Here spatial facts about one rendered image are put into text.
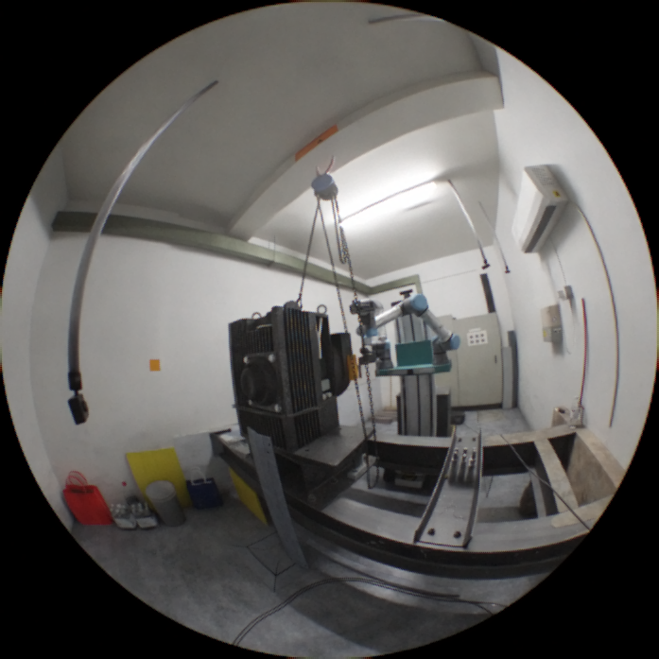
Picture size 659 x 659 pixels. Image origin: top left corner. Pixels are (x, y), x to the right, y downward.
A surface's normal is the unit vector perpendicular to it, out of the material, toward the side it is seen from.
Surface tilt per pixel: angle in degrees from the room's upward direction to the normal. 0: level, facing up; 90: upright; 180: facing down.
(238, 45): 180
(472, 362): 90
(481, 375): 90
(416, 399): 90
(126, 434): 90
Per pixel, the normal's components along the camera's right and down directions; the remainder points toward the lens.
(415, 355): -0.62, -0.03
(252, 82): 0.10, 0.99
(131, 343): 0.76, -0.15
